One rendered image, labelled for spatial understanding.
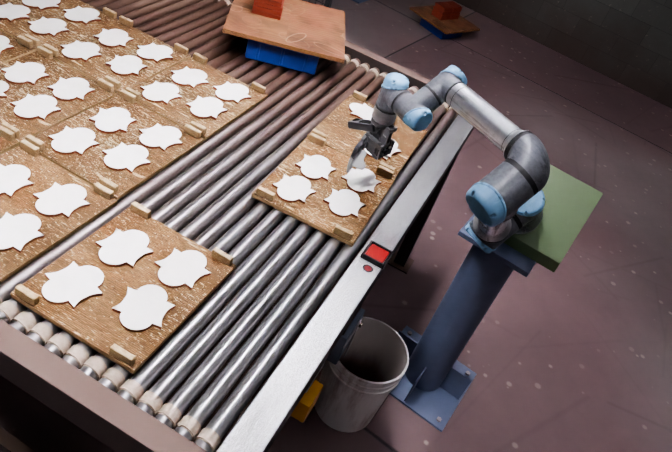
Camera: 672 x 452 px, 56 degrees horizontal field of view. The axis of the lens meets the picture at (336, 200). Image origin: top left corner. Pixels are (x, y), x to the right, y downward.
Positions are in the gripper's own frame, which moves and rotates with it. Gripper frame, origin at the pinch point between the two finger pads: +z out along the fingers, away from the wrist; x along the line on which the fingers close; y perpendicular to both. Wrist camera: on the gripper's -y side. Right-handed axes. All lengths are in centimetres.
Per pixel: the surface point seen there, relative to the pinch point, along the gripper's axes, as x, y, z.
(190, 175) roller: -48, -28, 7
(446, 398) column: 34, 59, 98
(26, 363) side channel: -116, 11, 1
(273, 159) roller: -17.9, -22.2, 7.1
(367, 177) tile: 3.0, 2.4, 4.7
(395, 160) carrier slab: 22.1, -0.2, 6.1
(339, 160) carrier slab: 1.8, -9.8, 5.7
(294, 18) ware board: 46, -85, -3
